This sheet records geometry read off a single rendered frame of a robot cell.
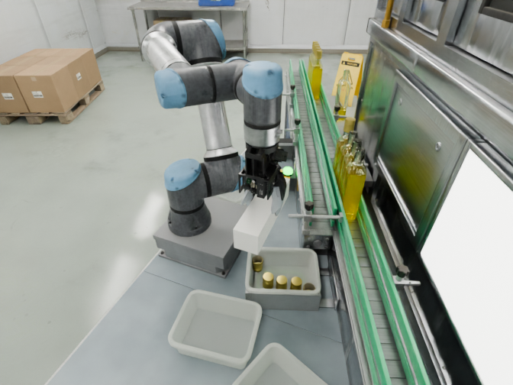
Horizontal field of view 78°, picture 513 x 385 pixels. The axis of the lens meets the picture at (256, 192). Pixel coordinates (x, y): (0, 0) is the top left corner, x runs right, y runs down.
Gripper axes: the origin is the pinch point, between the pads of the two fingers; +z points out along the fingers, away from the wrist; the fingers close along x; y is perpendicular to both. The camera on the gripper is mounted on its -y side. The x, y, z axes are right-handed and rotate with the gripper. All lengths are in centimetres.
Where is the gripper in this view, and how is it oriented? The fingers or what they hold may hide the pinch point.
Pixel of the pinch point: (264, 206)
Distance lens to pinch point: 80.5
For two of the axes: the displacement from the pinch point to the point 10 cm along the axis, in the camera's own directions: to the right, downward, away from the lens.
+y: -3.7, 5.7, -7.3
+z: 0.0, 7.9, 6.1
